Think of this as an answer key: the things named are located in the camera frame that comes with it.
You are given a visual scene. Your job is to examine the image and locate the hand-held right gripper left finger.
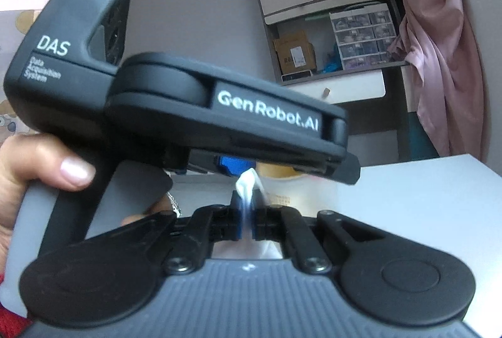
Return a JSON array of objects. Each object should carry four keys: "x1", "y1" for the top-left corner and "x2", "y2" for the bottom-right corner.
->
[{"x1": 118, "y1": 191, "x2": 243, "y2": 276}]

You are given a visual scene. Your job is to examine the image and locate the clear bottle with yellow cap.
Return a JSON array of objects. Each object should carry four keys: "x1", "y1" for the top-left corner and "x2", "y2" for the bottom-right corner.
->
[{"x1": 257, "y1": 163, "x2": 310, "y2": 211}]

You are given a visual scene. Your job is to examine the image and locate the spotted strap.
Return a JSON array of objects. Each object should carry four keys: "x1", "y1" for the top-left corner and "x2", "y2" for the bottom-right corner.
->
[{"x1": 167, "y1": 192, "x2": 182, "y2": 215}]

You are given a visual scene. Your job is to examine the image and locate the small black device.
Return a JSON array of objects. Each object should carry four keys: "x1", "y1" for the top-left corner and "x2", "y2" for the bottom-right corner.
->
[{"x1": 280, "y1": 71, "x2": 314, "y2": 82}]

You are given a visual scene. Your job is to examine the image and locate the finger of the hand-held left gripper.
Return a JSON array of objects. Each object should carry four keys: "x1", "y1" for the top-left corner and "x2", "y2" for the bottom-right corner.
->
[
  {"x1": 294, "y1": 154, "x2": 361, "y2": 184},
  {"x1": 214, "y1": 156, "x2": 255, "y2": 177}
]

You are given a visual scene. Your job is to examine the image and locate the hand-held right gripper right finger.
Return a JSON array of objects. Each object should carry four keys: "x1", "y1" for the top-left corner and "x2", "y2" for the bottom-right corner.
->
[{"x1": 253, "y1": 185, "x2": 397, "y2": 275}]

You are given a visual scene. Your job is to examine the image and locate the red patterned cloth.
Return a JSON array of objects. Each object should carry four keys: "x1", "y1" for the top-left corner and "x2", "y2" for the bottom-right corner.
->
[{"x1": 0, "y1": 271, "x2": 30, "y2": 325}]

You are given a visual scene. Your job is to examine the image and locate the dark shelf unit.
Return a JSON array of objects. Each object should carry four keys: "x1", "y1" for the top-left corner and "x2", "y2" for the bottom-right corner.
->
[{"x1": 248, "y1": 0, "x2": 409, "y2": 84}]

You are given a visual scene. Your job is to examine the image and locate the pink curtain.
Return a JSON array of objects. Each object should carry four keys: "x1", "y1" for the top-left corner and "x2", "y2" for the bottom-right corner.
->
[{"x1": 388, "y1": 0, "x2": 485, "y2": 162}]

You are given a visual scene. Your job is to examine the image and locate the teal cabinet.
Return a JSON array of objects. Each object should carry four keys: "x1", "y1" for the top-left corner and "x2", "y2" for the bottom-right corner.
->
[{"x1": 408, "y1": 113, "x2": 440, "y2": 160}]

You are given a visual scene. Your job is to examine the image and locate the white desk drawer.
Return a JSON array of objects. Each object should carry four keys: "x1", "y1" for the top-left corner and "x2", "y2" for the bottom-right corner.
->
[{"x1": 288, "y1": 69, "x2": 387, "y2": 104}]

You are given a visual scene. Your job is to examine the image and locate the blue items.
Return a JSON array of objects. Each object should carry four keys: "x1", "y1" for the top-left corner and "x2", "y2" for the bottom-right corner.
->
[{"x1": 322, "y1": 46, "x2": 342, "y2": 73}]

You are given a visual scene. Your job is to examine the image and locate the clear plastic drawer organiser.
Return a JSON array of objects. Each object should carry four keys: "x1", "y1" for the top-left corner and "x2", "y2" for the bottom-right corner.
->
[{"x1": 329, "y1": 4, "x2": 398, "y2": 70}]

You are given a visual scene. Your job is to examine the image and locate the white tissue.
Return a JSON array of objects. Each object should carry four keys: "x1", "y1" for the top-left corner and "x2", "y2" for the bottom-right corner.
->
[{"x1": 234, "y1": 169, "x2": 271, "y2": 245}]

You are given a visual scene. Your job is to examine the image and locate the person's left hand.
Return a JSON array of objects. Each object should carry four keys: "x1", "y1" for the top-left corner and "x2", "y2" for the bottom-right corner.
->
[{"x1": 0, "y1": 134, "x2": 175, "y2": 276}]

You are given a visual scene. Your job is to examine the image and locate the cardboard box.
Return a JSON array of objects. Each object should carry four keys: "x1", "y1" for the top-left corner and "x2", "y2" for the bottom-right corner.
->
[{"x1": 273, "y1": 31, "x2": 318, "y2": 75}]

